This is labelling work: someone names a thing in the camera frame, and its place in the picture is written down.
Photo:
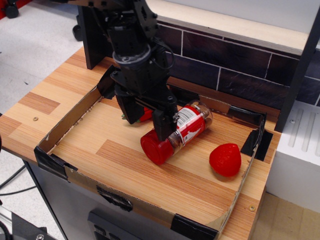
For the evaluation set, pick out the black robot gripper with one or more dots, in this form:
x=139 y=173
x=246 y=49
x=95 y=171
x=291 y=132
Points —
x=142 y=82

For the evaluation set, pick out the red-capped basil spice bottle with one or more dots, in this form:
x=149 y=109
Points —
x=193 y=119

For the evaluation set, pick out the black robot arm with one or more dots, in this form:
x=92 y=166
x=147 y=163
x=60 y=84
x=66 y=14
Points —
x=129 y=25

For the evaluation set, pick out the taped cardboard fence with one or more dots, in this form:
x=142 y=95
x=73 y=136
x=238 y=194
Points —
x=93 y=144

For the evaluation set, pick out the red toy chili pepper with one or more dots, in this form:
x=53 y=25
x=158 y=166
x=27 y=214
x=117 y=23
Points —
x=145 y=115

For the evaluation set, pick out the red toy strawberry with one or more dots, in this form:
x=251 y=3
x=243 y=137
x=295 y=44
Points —
x=226 y=159

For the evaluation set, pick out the grey cabinet under table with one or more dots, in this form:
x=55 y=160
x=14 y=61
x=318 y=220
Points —
x=91 y=212

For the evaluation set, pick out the light wooden shelf board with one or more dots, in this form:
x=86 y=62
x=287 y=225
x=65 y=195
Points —
x=251 y=32

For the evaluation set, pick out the white grooved side unit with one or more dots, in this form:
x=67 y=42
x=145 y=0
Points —
x=295 y=171

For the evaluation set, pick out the black caster wheel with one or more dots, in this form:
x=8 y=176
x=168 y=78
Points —
x=8 y=8

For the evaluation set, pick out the black left shelf post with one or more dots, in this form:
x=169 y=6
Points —
x=95 y=43

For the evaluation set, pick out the black shelf post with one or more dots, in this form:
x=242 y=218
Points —
x=95 y=43
x=299 y=73

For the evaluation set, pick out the black right shelf post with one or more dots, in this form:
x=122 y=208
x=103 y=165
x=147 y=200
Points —
x=299 y=73

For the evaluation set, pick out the black metal bracket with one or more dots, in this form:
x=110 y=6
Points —
x=13 y=227

